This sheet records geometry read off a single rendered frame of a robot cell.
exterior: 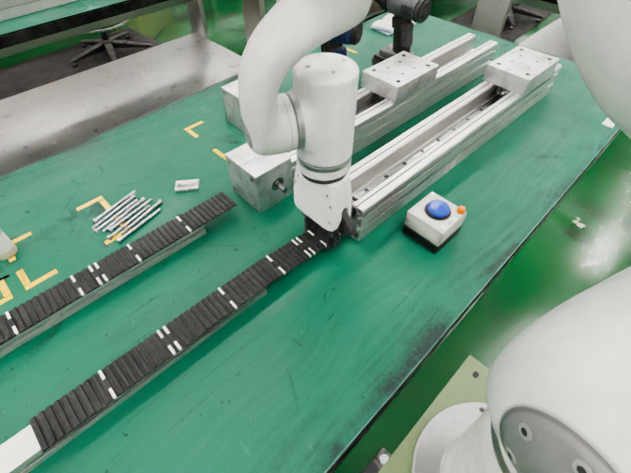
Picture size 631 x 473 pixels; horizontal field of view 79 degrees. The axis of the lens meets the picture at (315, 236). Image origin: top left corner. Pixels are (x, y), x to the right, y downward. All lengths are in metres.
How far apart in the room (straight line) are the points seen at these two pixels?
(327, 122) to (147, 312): 0.43
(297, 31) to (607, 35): 0.30
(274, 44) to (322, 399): 0.46
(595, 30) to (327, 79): 0.34
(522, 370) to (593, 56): 0.14
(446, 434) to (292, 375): 0.22
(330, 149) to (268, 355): 0.32
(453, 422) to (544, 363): 0.40
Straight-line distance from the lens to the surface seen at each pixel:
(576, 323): 0.20
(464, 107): 1.03
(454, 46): 1.30
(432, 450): 0.56
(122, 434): 0.64
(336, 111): 0.51
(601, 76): 0.22
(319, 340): 0.63
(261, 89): 0.46
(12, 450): 0.67
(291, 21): 0.45
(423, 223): 0.72
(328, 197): 0.60
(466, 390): 0.61
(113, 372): 0.64
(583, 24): 0.21
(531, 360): 0.20
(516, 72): 1.11
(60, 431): 0.64
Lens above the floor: 1.35
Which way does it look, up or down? 49 degrees down
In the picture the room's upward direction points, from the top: straight up
